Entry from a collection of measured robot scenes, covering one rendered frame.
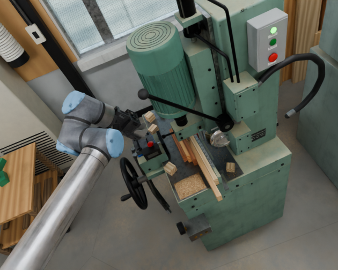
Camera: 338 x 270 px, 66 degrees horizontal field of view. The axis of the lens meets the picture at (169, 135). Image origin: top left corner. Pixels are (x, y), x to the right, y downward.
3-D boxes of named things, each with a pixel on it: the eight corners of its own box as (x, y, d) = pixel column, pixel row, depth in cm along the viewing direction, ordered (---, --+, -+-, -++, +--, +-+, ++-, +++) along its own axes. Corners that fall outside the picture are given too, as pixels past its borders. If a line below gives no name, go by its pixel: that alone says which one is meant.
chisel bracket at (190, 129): (174, 134, 124) (169, 122, 118) (200, 121, 124) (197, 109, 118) (179, 144, 119) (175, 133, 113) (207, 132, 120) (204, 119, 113)
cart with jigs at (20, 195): (17, 195, 262) (-39, 162, 213) (69, 172, 261) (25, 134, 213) (10, 262, 218) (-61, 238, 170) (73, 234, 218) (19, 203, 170)
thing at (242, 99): (227, 109, 103) (222, 80, 91) (247, 99, 103) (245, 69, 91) (237, 123, 97) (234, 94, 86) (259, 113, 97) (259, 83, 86)
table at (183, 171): (130, 128, 156) (126, 121, 151) (177, 106, 156) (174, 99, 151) (161, 218, 116) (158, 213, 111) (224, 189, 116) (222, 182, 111)
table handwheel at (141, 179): (140, 194, 153) (118, 151, 144) (171, 179, 153) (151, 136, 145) (142, 223, 125) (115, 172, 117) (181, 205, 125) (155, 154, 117)
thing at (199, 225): (185, 227, 141) (182, 223, 135) (206, 218, 141) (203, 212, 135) (191, 242, 135) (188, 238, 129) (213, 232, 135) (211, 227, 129)
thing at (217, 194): (165, 102, 152) (163, 97, 149) (168, 100, 152) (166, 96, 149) (218, 201, 107) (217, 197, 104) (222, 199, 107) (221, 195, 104)
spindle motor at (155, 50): (149, 99, 112) (119, 35, 89) (186, 82, 112) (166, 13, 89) (162, 126, 100) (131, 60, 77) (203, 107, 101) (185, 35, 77)
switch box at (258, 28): (248, 64, 90) (245, 20, 78) (274, 51, 90) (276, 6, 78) (257, 73, 86) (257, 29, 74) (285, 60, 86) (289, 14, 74)
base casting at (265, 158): (158, 148, 157) (153, 139, 150) (244, 107, 158) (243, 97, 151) (185, 214, 128) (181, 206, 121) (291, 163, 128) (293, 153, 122)
